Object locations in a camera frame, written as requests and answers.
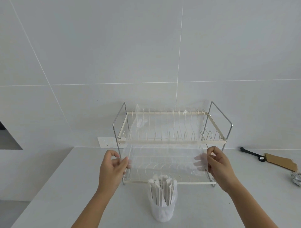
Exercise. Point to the person's left hand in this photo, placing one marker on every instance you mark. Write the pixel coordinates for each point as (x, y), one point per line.
(108, 173)

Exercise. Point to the person's right hand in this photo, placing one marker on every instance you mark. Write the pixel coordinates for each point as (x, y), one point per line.
(222, 171)

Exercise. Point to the person's left thumb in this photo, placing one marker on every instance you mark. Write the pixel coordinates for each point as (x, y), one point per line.
(114, 153)

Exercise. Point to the person's right thumb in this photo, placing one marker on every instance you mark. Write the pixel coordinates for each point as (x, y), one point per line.
(214, 150)

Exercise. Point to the clear plastic drip tray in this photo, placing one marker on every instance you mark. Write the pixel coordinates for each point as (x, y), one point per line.
(164, 162)

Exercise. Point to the person's right forearm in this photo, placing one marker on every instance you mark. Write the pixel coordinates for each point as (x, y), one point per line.
(249, 209)

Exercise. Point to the person's left forearm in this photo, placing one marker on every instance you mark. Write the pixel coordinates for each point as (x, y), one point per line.
(94, 209)

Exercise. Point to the black hand tool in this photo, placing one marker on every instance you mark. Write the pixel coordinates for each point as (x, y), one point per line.
(251, 154)

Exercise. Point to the large clear plastic bag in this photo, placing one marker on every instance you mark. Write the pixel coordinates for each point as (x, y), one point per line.
(139, 123)

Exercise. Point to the cream two-tier dish rack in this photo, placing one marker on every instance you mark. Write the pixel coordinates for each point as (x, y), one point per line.
(172, 141)

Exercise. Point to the small clear plastic bag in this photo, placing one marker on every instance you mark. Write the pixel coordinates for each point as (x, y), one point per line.
(185, 112)

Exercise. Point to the bundle of white wrapped parts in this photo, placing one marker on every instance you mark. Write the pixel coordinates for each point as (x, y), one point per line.
(162, 190)

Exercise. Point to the brown cardboard piece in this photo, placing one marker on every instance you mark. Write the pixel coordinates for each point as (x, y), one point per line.
(279, 161)

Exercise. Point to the white wrapped utensil holder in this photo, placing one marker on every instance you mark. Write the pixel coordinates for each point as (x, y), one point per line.
(163, 212)

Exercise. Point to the crumpled silvery wrapper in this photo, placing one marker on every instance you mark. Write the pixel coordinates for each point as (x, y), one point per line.
(295, 179)

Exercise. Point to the white wall socket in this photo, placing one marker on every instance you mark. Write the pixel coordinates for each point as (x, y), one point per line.
(105, 142)

